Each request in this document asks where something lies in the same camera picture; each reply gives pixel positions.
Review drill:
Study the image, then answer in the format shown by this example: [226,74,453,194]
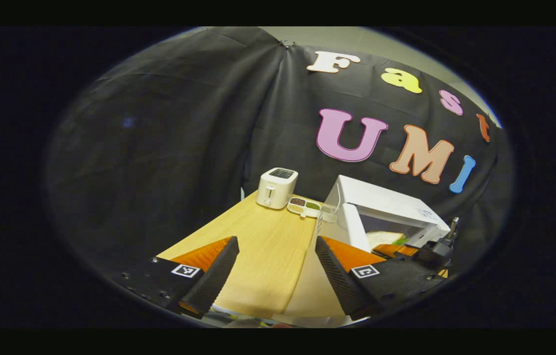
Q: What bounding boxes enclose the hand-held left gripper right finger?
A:
[314,235,449,321]

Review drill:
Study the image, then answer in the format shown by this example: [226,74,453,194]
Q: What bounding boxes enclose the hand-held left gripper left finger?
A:
[110,236,240,319]

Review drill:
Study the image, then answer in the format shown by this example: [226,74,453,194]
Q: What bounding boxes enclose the sandwich with green lettuce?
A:
[366,231,409,250]

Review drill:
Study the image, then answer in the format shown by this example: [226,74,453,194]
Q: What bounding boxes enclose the white microwave oven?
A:
[322,175,451,253]

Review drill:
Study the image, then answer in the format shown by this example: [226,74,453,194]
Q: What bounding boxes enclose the divided white snack dish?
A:
[287,196,323,218]

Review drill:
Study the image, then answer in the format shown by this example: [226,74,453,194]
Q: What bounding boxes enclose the white toaster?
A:
[256,167,299,210]

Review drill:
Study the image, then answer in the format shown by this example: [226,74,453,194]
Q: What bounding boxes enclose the black backdrop cloth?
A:
[46,27,513,277]

